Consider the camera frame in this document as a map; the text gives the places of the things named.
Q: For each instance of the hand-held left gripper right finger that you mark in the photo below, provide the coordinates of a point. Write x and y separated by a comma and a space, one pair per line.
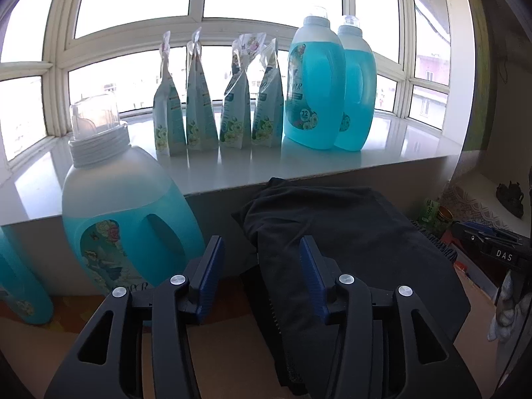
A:
311, 278

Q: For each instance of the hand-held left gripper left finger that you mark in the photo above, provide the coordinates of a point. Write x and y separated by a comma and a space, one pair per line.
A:
212, 274

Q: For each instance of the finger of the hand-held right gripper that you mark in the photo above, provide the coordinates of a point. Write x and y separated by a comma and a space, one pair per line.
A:
490, 232
467, 241

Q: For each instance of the black pants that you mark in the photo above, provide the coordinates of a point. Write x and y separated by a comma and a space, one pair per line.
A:
332, 216

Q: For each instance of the person's right hand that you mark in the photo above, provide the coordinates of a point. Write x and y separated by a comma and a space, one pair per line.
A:
505, 303

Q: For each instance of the white lace cloth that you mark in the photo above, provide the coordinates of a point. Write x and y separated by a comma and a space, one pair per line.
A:
474, 203

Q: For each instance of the green tin can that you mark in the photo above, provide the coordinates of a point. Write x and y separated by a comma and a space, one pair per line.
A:
444, 218

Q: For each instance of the dark teapot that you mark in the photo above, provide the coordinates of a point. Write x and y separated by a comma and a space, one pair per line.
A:
509, 195

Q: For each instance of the green tea box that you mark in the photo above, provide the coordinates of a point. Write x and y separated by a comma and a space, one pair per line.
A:
428, 212

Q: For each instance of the blue detergent bottle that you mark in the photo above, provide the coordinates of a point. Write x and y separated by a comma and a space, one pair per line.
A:
20, 282
116, 199
359, 91
311, 91

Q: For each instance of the white windowsill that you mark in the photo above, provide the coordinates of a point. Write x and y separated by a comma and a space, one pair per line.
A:
395, 141

